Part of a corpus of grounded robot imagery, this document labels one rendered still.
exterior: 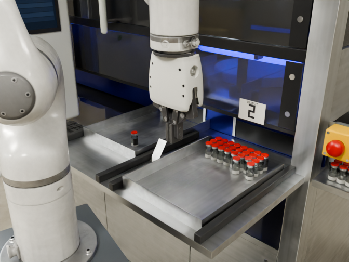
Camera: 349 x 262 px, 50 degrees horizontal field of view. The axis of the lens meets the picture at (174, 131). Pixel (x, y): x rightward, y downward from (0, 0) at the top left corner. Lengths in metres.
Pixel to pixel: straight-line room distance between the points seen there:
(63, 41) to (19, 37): 0.99
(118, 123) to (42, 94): 0.78
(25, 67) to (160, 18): 0.22
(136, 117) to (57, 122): 0.70
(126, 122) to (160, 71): 0.70
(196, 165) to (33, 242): 0.50
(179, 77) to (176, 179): 0.41
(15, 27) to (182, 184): 0.57
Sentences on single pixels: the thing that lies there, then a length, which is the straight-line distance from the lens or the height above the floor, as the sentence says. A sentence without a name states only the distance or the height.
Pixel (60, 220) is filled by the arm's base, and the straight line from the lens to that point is 0.74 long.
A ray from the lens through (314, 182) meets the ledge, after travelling 1.06.
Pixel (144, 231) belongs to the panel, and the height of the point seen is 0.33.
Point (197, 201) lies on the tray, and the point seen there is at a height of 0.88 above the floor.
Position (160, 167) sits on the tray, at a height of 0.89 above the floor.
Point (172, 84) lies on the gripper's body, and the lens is 0.65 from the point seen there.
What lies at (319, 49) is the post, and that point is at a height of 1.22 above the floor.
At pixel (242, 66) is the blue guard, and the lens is 1.06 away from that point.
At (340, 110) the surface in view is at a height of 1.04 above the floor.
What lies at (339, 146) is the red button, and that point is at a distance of 0.95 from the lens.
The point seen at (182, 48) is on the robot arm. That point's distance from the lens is 0.63.
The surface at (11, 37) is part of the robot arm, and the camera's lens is 0.58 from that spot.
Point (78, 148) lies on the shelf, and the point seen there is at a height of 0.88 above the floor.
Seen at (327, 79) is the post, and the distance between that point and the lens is 0.96.
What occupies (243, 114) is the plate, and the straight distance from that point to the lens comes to 1.09.
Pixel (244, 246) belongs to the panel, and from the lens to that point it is 1.31.
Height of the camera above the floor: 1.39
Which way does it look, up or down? 23 degrees down
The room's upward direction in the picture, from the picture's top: straight up
